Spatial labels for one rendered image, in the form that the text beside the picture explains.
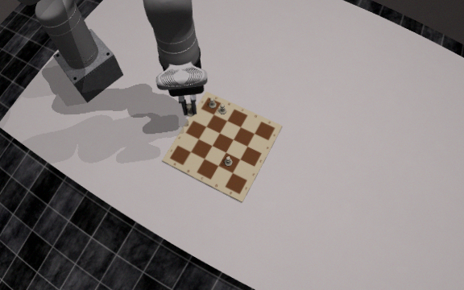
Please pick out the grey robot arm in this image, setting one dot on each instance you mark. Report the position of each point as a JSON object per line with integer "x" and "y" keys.
{"x": 171, "y": 20}

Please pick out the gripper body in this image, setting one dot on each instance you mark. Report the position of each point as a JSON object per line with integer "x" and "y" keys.
{"x": 182, "y": 71}

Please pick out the white rook chess piece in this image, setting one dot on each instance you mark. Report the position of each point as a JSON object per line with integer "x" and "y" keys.
{"x": 189, "y": 108}

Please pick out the brown and tan chessboard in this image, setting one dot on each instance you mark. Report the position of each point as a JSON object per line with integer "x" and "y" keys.
{"x": 208, "y": 137}

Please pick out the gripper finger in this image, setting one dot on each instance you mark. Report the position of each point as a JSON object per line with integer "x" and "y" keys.
{"x": 183, "y": 103}
{"x": 193, "y": 102}

